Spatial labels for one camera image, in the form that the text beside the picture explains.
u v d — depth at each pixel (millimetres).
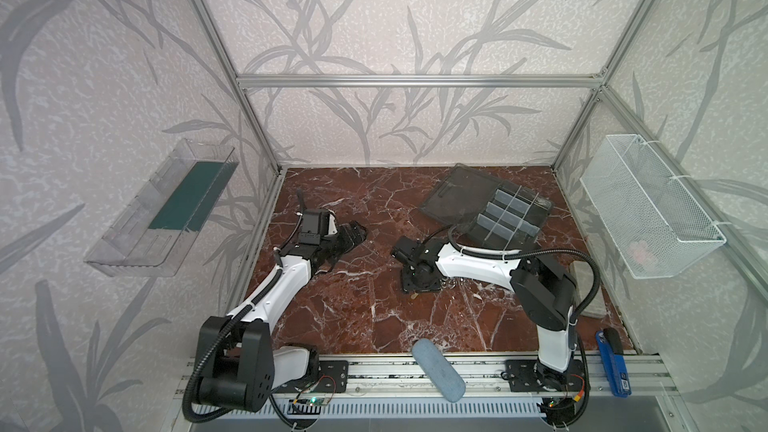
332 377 723
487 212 1048
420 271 642
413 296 866
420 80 960
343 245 767
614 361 735
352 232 782
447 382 704
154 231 651
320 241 670
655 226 629
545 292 480
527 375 747
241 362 404
